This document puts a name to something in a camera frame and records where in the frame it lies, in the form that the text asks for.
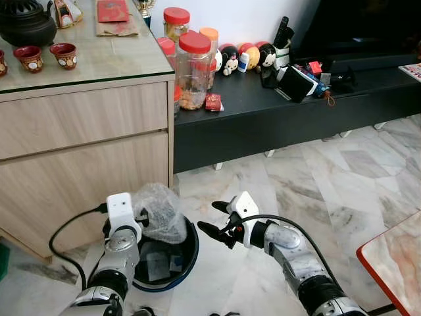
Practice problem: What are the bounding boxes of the clear plastic food container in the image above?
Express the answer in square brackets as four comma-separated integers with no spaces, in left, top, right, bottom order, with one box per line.
[132,182,189,245]

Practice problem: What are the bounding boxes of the black bin with blue rim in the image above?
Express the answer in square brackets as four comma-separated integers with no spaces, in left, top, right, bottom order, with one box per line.
[128,214,200,293]

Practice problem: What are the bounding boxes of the light wood drawer cabinet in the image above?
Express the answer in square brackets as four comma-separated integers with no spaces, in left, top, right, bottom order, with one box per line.
[0,0,176,259]

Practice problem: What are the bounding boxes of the small red packet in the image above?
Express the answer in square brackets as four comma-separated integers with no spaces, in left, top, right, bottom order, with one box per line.
[205,93,224,112]

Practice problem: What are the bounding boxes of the black low TV cabinet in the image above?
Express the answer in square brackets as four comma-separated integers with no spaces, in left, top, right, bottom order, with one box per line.
[172,55,421,174]

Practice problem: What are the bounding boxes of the tiny red lid jar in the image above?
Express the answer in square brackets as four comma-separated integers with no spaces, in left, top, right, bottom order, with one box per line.
[172,84,183,119]

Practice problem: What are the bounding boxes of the tall red lid plastic jar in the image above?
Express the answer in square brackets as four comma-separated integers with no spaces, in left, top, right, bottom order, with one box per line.
[176,31,213,111]

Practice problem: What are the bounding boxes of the black flat device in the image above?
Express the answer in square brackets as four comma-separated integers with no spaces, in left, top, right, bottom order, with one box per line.
[276,65,318,103]

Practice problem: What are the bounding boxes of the green plastic object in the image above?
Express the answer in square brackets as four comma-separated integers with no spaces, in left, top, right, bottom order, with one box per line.
[0,240,9,282]

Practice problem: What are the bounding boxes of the black and white round doll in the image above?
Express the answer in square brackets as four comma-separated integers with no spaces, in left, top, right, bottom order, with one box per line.
[221,45,240,76]

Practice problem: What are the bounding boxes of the small white bottle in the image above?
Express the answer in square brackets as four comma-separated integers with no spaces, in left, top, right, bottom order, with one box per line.
[237,52,251,73]

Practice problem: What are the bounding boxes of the orange marble folding table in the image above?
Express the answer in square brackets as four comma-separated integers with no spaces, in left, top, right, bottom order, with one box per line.
[357,211,421,316]

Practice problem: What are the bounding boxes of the red and yellow round doll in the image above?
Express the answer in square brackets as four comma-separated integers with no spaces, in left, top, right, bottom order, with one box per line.
[238,42,261,72]

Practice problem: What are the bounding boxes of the black red round doll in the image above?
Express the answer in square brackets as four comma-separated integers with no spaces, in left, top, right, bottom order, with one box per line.
[258,42,278,70]

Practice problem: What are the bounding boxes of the holder with black remotes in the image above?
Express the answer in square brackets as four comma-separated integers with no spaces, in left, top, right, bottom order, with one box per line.
[272,16,295,70]

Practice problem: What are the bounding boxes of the small red lid jar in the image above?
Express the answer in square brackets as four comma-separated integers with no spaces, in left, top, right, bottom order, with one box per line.
[156,36,178,72]

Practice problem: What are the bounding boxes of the orange lid plastic jar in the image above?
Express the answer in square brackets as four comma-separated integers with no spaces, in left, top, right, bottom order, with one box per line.
[199,26,220,91]

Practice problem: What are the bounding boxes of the small black stand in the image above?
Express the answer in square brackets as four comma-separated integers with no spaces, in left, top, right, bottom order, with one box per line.
[328,65,357,93]

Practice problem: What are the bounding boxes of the brown paper bag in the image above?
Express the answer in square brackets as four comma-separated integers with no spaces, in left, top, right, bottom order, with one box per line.
[95,14,141,38]

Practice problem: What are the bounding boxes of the printed paper card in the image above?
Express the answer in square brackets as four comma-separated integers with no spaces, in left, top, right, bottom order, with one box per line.
[398,63,421,82]

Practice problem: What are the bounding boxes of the medium red lid snack jar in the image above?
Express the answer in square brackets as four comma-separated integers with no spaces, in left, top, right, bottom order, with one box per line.
[163,7,191,45]

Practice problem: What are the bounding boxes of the red envelope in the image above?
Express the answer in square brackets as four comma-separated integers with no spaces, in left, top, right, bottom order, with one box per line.
[96,0,131,24]

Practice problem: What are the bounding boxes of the gold trophy with blue base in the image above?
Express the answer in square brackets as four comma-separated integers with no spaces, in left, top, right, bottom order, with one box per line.
[134,0,157,28]

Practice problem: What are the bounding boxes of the black cast iron teapot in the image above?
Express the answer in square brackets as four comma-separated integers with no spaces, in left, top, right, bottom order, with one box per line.
[0,0,59,48]

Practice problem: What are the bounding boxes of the black flat screen television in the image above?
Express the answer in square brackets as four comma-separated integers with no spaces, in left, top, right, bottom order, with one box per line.
[289,0,421,65]

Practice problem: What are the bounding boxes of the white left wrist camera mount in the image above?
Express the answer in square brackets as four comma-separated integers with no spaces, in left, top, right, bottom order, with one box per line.
[107,193,143,239]

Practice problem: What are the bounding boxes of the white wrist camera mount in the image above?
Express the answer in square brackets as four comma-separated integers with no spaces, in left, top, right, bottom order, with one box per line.
[227,191,262,250]
[107,193,143,239]

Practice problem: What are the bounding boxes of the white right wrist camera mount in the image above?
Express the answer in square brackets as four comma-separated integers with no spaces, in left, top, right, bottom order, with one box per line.
[227,191,262,250]

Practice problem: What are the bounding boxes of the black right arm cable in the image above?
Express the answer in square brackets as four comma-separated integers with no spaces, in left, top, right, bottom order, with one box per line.
[234,214,346,294]

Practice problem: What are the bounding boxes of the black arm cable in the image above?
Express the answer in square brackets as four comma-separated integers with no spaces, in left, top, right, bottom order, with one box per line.
[234,214,346,294]
[48,204,109,290]

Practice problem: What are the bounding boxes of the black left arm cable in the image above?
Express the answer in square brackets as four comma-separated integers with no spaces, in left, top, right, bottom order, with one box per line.
[48,204,109,290]

